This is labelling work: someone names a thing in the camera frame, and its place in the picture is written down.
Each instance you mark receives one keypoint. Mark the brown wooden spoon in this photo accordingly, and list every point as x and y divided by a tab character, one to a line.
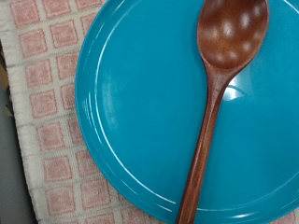
232	34

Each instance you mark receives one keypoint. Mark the grey plastic crate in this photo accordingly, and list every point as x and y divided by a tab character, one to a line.
9	174

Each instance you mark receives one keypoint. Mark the pink checked towel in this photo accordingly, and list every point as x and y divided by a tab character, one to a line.
46	102

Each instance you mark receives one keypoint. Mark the blue plate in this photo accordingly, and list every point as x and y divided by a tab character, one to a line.
149	102

